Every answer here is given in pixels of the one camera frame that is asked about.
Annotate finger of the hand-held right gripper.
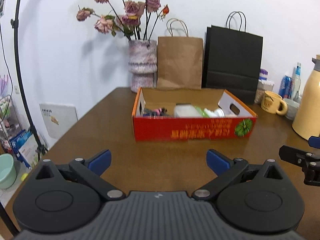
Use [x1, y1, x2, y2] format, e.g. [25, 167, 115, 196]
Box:
[278, 144, 320, 187]
[308, 135, 320, 148]

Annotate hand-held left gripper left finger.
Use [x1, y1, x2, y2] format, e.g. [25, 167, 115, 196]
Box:
[35, 149, 126, 202]

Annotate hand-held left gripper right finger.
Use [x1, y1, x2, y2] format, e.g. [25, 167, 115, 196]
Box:
[191, 149, 285, 202]

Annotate green spray bottle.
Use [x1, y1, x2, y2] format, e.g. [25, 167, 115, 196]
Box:
[194, 106, 218, 118]

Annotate translucent plastic container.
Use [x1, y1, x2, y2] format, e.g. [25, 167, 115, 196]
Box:
[173, 103, 203, 118]

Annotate red cardboard box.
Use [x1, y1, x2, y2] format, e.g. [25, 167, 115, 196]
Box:
[132, 87, 258, 142]

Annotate grey braided cable bundle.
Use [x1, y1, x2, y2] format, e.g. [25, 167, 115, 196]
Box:
[144, 107, 173, 118]

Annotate cream thermos jug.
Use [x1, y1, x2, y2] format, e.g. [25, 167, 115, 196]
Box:
[292, 54, 320, 141]

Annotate yellow bear mug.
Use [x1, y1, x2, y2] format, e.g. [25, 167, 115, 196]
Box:
[261, 90, 289, 116]

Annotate clear glass bottle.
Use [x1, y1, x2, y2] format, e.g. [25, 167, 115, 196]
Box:
[291, 62, 303, 103]

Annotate blue drink can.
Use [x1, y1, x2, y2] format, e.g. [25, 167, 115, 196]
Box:
[278, 74, 293, 99]

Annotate clear white-lidded food container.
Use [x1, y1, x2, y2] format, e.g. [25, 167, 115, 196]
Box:
[254, 79, 275, 105]

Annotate blue paper packages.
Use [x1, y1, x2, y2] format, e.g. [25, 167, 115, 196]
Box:
[9, 129, 38, 168]

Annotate mint green bucket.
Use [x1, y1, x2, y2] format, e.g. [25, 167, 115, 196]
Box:
[0, 153, 18, 190]

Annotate black paper bag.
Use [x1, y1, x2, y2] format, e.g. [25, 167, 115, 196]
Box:
[201, 11, 264, 105]

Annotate brown paper bag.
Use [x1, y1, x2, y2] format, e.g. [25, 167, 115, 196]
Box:
[157, 18, 204, 90]

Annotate mottled purple ceramic vase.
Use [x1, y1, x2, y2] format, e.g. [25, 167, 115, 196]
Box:
[128, 39, 158, 93]

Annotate purple flower decoration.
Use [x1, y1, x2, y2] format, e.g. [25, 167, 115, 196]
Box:
[0, 74, 12, 98]

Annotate black light stand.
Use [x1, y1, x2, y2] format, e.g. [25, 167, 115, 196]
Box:
[10, 0, 48, 156]

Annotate dried pink roses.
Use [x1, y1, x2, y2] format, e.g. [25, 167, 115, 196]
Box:
[76, 0, 171, 42]

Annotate wire storage rack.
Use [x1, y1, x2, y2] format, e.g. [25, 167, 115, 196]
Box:
[0, 94, 33, 153]

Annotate thin black lamp cable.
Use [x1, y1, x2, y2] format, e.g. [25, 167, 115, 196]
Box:
[0, 22, 15, 99]

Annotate wall picture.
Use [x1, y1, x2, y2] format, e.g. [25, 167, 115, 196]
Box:
[0, 0, 9, 18]

